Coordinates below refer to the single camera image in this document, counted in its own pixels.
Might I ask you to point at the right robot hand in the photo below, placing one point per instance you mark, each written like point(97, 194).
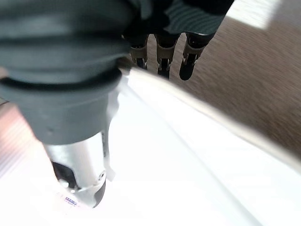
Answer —
point(65, 70)

